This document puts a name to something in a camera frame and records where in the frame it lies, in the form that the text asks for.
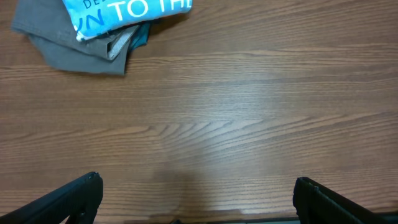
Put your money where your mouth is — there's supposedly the folded grey shirt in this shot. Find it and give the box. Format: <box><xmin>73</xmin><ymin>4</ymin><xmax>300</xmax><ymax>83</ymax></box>
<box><xmin>12</xmin><ymin>0</ymin><xmax>141</xmax><ymax>75</ymax></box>

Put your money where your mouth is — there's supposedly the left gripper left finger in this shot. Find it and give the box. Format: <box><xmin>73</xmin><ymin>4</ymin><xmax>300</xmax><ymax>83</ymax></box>
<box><xmin>1</xmin><ymin>172</ymin><xmax>103</xmax><ymax>224</ymax></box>

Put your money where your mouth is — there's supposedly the folded teal blue shirt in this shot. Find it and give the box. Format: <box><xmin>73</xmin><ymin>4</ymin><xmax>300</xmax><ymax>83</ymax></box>
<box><xmin>129</xmin><ymin>22</ymin><xmax>152</xmax><ymax>52</ymax></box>

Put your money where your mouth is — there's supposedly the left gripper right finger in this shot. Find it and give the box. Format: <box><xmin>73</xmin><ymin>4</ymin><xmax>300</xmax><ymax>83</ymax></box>
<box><xmin>293</xmin><ymin>177</ymin><xmax>386</xmax><ymax>224</ymax></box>

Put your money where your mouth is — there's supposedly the light blue printed t-shirt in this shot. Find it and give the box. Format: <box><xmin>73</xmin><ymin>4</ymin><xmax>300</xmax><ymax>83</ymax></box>
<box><xmin>63</xmin><ymin>0</ymin><xmax>193</xmax><ymax>41</ymax></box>

